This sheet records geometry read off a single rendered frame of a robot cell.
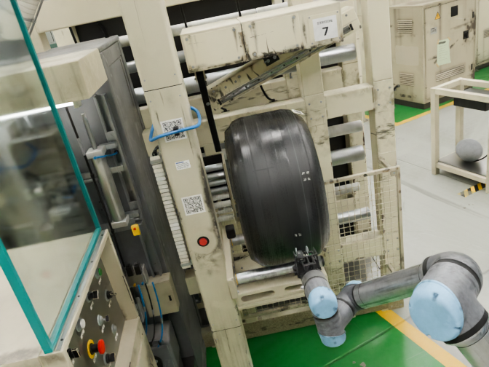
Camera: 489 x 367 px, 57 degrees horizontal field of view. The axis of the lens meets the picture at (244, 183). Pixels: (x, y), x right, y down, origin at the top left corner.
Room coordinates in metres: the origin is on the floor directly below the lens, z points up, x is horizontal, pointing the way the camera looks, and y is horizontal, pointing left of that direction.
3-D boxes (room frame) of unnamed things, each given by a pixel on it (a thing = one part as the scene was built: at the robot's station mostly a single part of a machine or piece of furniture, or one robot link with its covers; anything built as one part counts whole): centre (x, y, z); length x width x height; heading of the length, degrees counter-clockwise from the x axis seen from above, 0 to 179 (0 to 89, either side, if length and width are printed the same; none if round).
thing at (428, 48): (5.74, -2.71, 0.62); 0.91 x 0.58 x 1.25; 112
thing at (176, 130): (1.55, 0.20, 1.51); 0.19 x 0.19 x 0.06; 1
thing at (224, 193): (1.95, 0.17, 1.05); 0.20 x 0.15 x 0.30; 91
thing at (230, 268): (1.57, 0.12, 0.90); 0.40 x 0.03 x 0.10; 1
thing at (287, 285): (1.43, -0.06, 0.83); 0.36 x 0.09 x 0.06; 91
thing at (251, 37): (1.87, -0.18, 1.71); 0.61 x 0.25 x 0.15; 91
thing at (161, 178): (1.52, 0.28, 1.19); 0.05 x 0.04 x 0.48; 1
